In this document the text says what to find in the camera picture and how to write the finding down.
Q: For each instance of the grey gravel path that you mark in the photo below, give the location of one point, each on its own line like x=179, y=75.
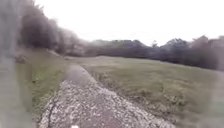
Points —
x=86, y=106

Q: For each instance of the wood of trees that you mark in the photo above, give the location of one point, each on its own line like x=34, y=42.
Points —
x=140, y=50

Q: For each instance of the robot's own part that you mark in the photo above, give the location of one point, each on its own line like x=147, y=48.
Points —
x=75, y=126

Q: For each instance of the grass verge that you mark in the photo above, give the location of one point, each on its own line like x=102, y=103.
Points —
x=43, y=76

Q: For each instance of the grass field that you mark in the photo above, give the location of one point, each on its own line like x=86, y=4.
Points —
x=156, y=83

